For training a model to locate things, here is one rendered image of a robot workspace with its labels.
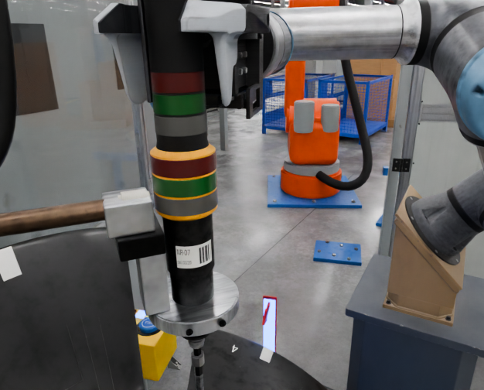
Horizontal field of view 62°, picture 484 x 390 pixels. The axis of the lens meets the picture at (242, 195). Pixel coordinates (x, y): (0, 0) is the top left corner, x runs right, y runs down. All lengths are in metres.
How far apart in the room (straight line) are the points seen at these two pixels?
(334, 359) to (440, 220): 1.52
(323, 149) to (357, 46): 3.58
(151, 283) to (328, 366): 2.10
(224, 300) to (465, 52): 0.44
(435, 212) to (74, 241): 0.78
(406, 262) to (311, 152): 3.26
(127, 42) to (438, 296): 0.90
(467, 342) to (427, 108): 1.28
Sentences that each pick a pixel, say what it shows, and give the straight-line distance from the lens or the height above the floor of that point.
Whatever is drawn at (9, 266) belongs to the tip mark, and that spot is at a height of 1.42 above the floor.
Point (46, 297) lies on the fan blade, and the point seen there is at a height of 1.39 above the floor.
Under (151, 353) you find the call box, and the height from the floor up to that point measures 1.05.
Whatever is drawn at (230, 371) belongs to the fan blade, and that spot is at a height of 1.18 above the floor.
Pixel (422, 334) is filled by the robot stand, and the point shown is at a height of 0.99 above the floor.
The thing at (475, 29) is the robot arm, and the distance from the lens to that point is 0.62.
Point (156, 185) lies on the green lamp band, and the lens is 0.27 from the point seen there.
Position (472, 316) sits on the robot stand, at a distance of 1.13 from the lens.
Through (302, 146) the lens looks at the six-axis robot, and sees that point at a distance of 4.17.
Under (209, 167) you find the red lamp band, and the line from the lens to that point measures 0.26.
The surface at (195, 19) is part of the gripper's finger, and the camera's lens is 0.22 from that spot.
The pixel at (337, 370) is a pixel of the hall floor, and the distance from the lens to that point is 2.34.
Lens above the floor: 1.62
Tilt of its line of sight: 21 degrees down
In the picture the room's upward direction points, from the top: 1 degrees counter-clockwise
